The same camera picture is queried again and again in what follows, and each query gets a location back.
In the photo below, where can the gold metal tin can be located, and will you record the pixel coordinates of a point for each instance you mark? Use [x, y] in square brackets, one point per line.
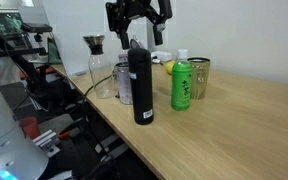
[200, 72]

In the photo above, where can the glass carafe with black collar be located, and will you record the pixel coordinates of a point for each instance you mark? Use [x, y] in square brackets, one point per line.
[100, 67]

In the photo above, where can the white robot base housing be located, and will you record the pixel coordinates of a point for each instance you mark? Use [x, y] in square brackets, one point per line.
[20, 158]

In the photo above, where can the clear plastic water bottle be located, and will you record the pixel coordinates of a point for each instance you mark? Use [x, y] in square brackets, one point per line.
[123, 55]

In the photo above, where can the white clip-top jar container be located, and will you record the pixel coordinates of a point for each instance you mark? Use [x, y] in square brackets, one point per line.
[124, 85]

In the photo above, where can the white power adapter box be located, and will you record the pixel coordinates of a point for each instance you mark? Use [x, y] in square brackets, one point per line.
[161, 55]

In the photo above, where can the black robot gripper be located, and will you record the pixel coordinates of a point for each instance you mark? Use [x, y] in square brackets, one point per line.
[121, 12]

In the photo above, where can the black thermos flask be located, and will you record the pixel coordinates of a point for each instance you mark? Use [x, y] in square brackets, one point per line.
[140, 74]

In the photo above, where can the green tea bottle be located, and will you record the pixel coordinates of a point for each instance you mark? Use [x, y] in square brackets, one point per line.
[181, 82]

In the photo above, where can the yellow round object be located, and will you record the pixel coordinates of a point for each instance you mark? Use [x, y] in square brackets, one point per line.
[169, 67]

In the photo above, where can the black camera on stand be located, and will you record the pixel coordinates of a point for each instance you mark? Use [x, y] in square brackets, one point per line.
[36, 28]

